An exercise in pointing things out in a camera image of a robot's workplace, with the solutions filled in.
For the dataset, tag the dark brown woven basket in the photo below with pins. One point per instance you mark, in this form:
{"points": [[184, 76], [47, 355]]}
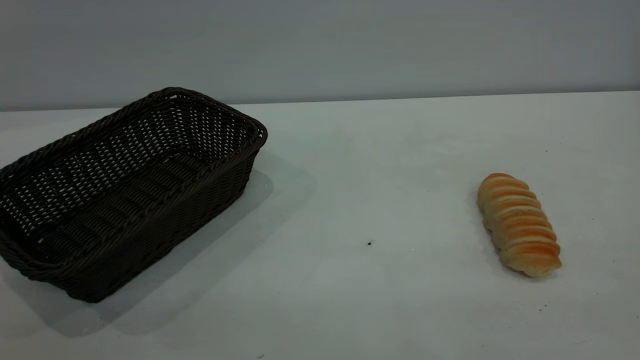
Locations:
{"points": [[125, 200]]}

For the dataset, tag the long ridged bread roll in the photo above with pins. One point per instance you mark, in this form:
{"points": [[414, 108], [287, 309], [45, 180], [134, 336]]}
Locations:
{"points": [[520, 225]]}

